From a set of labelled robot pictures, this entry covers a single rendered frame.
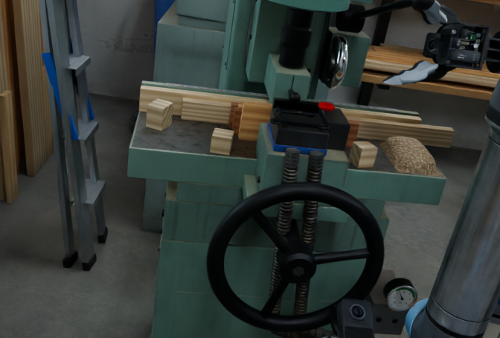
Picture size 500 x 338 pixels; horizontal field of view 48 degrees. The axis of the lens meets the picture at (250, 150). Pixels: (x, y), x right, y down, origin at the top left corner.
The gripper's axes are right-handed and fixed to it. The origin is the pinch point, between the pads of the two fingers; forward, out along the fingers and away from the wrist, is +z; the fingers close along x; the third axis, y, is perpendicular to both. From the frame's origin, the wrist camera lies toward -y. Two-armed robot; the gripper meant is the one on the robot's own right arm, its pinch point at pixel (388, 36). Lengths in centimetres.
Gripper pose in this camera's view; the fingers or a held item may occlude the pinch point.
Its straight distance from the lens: 99.1
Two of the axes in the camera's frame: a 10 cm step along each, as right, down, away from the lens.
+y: 1.1, 1.9, -9.7
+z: -9.9, -1.1, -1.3
